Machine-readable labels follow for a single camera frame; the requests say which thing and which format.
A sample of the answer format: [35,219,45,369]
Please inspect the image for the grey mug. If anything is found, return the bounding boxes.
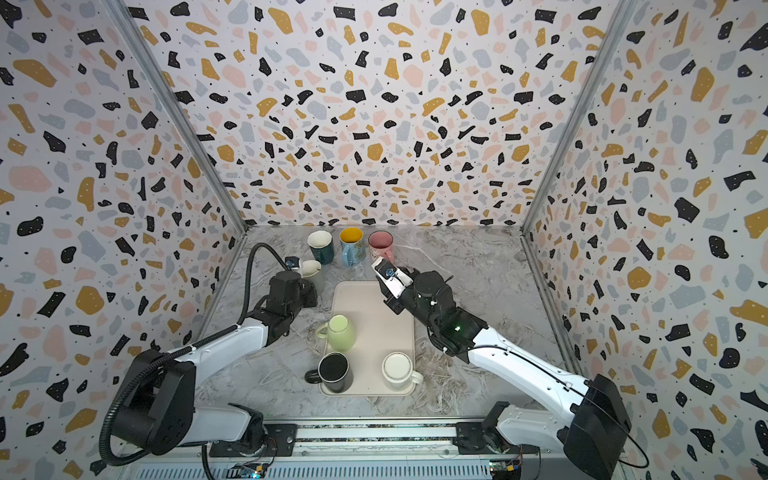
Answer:
[300,260,325,295]

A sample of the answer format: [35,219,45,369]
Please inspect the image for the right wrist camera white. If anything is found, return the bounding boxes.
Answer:
[372,257,413,299]

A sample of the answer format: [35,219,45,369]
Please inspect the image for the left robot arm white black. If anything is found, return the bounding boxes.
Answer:
[99,271,318,466]

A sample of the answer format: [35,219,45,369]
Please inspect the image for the white mug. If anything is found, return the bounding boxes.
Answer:
[381,352,424,391]

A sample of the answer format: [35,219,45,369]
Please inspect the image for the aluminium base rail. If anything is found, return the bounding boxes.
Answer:
[120,418,586,479]

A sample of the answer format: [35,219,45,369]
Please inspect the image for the dark green mug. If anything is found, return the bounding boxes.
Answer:
[307,230,334,265]

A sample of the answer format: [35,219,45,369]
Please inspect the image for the black mug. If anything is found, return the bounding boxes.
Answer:
[304,352,353,394]

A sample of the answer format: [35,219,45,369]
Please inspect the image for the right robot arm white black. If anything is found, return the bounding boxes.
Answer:
[374,260,631,479]

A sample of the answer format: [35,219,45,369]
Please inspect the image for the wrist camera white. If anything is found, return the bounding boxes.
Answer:
[372,257,413,299]
[284,256,300,270]

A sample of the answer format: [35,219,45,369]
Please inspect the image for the aluminium corner post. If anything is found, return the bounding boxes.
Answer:
[103,0,248,236]
[521,0,637,237]

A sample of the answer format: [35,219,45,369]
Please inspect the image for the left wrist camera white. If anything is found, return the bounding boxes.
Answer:
[284,256,300,270]

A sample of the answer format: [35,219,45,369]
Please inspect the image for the left aluminium corner post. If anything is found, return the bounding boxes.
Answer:
[103,0,248,236]

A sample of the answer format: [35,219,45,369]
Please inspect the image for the light green mug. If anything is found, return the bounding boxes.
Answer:
[316,315,357,352]

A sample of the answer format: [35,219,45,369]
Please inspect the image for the left green circuit board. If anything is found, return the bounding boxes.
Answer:
[227,462,269,479]

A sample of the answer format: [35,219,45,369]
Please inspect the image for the right circuit board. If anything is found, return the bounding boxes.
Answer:
[489,459,522,480]

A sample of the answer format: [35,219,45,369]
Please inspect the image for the right aluminium corner post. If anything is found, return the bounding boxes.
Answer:
[521,0,637,237]

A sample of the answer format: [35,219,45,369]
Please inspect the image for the left black corrugated cable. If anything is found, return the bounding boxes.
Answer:
[98,242,289,468]

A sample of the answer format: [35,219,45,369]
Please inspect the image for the pink patterned mug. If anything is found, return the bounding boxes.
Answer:
[368,230,395,264]

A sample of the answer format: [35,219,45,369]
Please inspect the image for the cream rectangular tray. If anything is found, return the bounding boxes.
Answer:
[331,280,416,397]

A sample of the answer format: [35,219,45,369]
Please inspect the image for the light blue butterfly mug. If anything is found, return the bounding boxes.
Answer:
[340,227,365,267]

